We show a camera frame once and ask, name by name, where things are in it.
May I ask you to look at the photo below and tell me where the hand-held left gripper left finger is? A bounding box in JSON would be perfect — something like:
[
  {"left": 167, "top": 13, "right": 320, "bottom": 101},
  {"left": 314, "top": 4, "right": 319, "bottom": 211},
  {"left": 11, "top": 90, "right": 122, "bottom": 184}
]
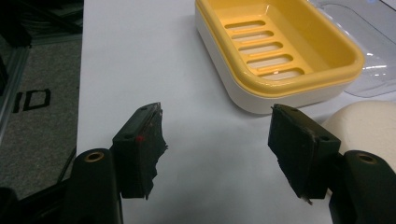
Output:
[{"left": 68, "top": 102, "right": 169, "bottom": 224}]

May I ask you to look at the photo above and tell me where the grey floor mat with lettering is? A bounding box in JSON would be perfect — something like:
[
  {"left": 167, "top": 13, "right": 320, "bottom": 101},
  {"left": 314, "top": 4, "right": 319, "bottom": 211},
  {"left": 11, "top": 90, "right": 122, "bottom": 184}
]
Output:
[{"left": 0, "top": 38, "right": 82, "bottom": 200}]

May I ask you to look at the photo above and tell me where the metal frame rail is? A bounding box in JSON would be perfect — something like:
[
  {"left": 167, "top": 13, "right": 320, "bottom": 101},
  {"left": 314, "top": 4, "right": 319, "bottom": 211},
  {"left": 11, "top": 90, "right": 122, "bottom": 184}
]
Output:
[{"left": 0, "top": 46, "right": 32, "bottom": 144}]

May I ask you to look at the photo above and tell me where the clear plastic soap dish lid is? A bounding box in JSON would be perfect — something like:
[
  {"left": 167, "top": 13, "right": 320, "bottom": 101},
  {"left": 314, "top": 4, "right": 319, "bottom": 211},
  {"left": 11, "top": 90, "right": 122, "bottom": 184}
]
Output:
[{"left": 306, "top": 0, "right": 396, "bottom": 99}]

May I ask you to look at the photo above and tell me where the yellow and white soap dish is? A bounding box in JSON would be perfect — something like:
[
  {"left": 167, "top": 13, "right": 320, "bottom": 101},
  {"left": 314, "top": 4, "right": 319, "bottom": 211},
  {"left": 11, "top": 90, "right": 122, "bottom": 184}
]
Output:
[{"left": 194, "top": 0, "right": 366, "bottom": 115}]

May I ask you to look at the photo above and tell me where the cream soap bar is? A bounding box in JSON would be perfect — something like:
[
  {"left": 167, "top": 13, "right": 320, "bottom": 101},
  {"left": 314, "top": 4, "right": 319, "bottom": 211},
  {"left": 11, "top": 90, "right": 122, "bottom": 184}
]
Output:
[{"left": 320, "top": 100, "right": 396, "bottom": 174}]

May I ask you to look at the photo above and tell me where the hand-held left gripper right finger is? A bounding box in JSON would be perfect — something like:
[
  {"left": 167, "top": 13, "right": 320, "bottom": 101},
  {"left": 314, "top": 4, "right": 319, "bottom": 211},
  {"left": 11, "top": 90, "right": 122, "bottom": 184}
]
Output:
[{"left": 267, "top": 104, "right": 396, "bottom": 224}]

